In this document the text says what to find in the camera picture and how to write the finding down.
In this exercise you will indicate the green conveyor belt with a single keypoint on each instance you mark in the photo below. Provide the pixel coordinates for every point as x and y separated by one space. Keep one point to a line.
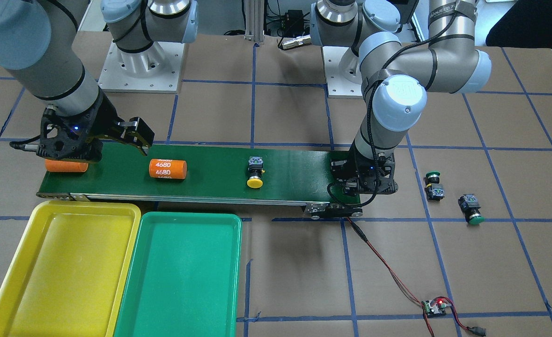
216 175

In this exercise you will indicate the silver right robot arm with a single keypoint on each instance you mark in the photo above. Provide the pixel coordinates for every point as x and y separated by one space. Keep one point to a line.
36 38

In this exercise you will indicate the yellow mushroom push button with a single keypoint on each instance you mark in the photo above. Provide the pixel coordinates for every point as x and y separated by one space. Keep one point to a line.
255 172

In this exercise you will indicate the silver cylindrical connector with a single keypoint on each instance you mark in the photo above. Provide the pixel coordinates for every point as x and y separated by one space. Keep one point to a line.
295 43

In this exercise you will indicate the plain orange cylinder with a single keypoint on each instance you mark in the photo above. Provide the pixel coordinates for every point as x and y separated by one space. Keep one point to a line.
65 166

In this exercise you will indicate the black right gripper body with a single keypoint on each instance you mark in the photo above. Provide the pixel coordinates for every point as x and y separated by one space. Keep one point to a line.
103 117

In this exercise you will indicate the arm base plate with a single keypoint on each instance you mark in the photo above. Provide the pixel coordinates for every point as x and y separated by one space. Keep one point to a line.
342 71
156 70

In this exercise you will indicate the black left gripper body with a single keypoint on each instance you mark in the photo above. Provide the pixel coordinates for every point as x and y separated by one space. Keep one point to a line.
356 164

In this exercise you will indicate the aluminium frame post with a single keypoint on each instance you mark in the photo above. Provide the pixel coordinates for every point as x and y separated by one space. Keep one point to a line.
254 19

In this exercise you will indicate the black electronics box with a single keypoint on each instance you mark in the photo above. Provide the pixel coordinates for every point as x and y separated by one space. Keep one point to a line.
293 20

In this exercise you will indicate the green plastic tray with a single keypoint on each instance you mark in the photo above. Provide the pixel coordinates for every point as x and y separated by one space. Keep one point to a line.
183 278

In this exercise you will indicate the small motor controller board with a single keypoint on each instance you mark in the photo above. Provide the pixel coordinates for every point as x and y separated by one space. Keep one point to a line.
436 307

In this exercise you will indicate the orange cylinder with 4680 print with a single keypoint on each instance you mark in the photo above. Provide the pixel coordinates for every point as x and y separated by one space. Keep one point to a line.
168 169

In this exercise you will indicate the green red push button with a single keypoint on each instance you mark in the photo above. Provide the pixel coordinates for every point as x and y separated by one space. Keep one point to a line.
433 187

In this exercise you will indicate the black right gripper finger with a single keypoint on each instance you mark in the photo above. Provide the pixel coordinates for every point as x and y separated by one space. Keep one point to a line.
136 139
135 124

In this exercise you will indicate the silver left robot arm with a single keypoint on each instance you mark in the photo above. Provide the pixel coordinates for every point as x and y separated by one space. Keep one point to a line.
395 79

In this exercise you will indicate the yellow plastic tray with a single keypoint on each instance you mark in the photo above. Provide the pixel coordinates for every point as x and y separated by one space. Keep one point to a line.
69 271

